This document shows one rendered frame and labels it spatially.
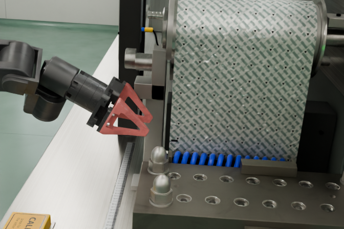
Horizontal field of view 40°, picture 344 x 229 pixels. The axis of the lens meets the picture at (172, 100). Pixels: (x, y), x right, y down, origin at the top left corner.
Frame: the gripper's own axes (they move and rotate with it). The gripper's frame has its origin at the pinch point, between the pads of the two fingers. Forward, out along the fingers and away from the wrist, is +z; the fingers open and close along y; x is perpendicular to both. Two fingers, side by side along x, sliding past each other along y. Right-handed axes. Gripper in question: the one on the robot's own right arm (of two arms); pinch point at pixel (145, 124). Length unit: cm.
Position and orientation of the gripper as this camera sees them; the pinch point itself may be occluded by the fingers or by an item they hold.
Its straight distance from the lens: 85.4
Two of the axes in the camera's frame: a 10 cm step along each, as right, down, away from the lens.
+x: 5.0, -8.0, -3.4
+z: 8.6, 4.9, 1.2
